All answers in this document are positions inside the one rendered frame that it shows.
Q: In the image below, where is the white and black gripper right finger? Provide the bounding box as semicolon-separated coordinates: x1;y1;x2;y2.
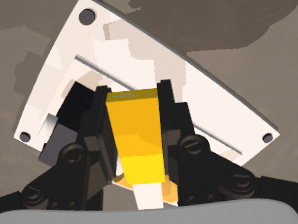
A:
157;79;298;214

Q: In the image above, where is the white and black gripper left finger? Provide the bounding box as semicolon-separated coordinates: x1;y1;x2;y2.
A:
0;85;118;213

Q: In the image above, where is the white bolted mounting plate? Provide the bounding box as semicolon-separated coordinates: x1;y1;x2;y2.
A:
14;0;280;166

